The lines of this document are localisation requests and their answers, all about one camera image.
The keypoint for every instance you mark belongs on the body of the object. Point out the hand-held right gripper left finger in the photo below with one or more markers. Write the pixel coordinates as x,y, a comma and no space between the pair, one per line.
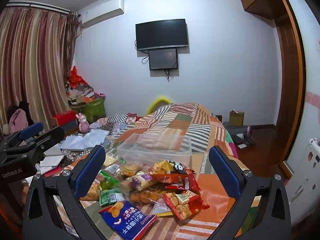
90,170

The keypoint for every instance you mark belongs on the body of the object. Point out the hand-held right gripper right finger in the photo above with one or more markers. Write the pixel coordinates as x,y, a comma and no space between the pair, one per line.
225,172

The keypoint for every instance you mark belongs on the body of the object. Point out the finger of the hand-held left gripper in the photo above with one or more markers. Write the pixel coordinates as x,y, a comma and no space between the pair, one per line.
50,137
31,130

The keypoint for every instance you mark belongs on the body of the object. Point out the orange chip packet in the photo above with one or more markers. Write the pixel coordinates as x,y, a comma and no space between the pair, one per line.
91,191

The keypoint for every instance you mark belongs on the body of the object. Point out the green jelly cup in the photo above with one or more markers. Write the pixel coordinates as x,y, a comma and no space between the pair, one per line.
106,183

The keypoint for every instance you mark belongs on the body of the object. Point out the clear packet with green edge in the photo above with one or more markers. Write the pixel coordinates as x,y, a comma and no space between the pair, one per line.
113,168

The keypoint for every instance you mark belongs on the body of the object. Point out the plain red snack packet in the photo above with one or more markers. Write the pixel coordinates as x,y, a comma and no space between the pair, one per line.
192,180

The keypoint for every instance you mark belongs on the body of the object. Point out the green snack packet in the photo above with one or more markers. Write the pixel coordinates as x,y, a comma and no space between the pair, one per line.
110,197

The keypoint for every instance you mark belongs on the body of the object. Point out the clear packet of round crackers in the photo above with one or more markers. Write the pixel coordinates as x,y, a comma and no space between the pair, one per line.
132,167

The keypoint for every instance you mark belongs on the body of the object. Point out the clear plastic container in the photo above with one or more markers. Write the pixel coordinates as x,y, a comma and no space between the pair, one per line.
130,152

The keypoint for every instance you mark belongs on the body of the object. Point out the red fried snack packet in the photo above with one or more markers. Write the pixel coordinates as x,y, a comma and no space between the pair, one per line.
185,203

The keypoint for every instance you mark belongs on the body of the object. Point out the purple label biscuit packet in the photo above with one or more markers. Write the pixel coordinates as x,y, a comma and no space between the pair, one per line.
143,181

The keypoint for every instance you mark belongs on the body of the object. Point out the black and yellow snack packet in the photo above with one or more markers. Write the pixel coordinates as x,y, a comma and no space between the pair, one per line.
165,167

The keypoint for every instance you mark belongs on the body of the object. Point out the blue chip packet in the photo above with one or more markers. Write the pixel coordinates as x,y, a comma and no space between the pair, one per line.
127,220

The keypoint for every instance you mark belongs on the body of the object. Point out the clear bag of orange crackers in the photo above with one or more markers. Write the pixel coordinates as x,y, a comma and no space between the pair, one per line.
147,196

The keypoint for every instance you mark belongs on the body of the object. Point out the pink and black plush toy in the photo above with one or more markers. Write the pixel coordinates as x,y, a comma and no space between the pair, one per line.
17,120

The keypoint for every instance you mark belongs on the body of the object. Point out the white paper booklet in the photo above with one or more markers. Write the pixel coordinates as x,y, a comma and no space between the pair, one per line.
52,160

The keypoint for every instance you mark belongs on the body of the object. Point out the dark grey box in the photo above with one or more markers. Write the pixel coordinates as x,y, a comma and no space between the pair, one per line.
71,127

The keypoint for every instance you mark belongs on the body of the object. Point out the red box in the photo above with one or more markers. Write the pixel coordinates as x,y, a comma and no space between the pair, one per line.
63,117

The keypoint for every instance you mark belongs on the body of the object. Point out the pink plush rabbit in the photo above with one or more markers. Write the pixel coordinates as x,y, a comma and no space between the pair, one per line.
83,126

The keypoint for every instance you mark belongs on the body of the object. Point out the grey cloth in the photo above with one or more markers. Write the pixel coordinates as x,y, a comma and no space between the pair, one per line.
237,135

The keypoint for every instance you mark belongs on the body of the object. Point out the brown cardboard box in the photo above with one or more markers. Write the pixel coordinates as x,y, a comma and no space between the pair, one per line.
236,120

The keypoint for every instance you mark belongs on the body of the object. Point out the green box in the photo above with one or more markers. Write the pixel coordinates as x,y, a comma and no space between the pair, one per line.
96,110

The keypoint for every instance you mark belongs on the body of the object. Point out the printed paper carton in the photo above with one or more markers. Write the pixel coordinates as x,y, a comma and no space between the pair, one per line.
80,92

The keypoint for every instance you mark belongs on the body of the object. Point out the checkered patchwork quilt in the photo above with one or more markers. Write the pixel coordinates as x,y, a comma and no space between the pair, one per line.
115,120

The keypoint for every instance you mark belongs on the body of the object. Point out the striped brown curtain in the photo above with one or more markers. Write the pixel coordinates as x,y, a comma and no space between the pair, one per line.
30,67

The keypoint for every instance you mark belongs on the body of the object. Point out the red plastic bag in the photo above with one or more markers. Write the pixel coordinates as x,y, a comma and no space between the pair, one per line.
75,78

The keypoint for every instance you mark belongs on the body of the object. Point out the red floral cushion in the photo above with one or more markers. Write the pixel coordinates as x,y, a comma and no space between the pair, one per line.
131,118

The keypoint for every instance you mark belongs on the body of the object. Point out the striped patchwork blanket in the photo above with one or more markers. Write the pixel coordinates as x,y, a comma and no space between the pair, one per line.
175,122

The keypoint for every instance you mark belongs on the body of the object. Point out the white snack packet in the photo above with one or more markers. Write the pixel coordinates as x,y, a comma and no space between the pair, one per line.
160,208

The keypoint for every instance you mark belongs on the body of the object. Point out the white wardrobe door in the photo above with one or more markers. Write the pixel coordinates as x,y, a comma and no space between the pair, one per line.
307,192

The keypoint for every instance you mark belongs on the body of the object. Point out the yellow foam tube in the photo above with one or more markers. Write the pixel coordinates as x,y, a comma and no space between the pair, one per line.
152,104

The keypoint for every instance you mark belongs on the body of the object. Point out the brown wooden door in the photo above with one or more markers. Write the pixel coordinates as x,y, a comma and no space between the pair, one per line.
290,92

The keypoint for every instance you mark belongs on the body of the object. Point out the small black monitor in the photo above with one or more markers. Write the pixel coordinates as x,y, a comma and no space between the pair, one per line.
162,58

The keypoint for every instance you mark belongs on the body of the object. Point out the white air conditioner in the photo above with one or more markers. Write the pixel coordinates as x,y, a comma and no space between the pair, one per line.
102,12

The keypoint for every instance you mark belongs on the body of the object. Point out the white wall hook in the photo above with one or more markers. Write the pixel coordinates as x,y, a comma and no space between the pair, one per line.
314,145

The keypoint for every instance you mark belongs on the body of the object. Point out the black wall television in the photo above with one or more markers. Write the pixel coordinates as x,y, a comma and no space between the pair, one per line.
162,33

